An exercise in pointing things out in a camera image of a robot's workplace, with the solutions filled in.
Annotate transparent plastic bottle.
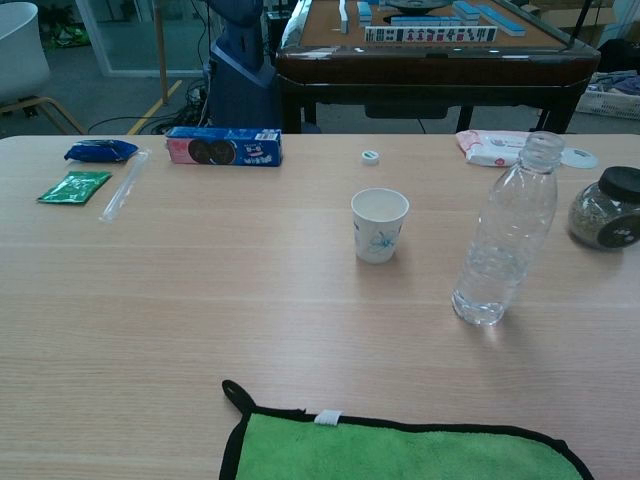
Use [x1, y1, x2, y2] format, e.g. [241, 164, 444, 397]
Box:
[451, 130, 567, 327]

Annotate white paper cup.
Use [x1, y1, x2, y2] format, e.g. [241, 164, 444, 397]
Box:
[350, 187, 411, 265]

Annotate blue cookie box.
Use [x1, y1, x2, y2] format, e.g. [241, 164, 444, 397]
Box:
[164, 126, 284, 168]

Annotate blue machine base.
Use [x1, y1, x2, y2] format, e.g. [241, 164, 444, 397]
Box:
[202, 0, 281, 130]

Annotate pink white wet wipes pack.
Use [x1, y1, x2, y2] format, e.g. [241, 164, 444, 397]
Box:
[455, 128, 531, 168]

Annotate clear wrapped straw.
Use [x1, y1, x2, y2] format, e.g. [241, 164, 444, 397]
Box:
[98, 148, 152, 223]

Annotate dark wooden mahjong table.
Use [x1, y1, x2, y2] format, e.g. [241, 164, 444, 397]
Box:
[274, 0, 602, 135]

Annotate green microfiber cloth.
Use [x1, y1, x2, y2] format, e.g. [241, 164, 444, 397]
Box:
[218, 379, 596, 480]

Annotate mahjong tile row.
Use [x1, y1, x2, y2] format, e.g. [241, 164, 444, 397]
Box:
[364, 25, 499, 44]

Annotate blue snack packet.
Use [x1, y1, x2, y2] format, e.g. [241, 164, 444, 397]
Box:
[63, 139, 140, 164]

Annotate green sachet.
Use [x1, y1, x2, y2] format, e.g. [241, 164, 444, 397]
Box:
[36, 170, 113, 206]

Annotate white round disc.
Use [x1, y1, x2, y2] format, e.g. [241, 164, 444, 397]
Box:
[559, 146, 600, 170]

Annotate glass jar with black lid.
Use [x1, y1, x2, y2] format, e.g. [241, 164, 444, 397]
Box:
[567, 165, 640, 251]

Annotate wooden chair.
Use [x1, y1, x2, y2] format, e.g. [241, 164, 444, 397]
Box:
[0, 96, 86, 136]

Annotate white plastic basket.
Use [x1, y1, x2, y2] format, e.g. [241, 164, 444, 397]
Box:
[574, 74, 640, 134]

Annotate white chair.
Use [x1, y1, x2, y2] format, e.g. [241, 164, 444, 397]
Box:
[0, 1, 52, 101]

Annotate tangled black floor cables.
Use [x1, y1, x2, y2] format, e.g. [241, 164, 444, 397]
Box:
[87, 74, 211, 136]

